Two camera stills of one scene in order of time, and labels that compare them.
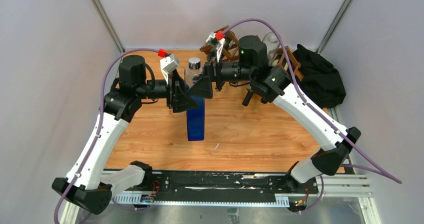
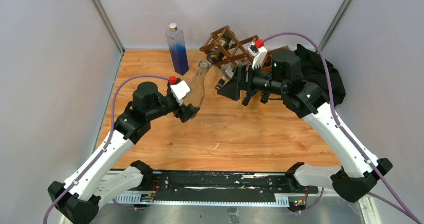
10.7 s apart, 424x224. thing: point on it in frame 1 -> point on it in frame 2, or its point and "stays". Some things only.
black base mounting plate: [183, 185] stays
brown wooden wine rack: [225, 43] stays
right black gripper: [203, 89] -> [243, 78]
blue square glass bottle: [195, 118] -> [177, 44]
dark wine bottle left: [246, 99] stays
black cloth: [321, 81] stays
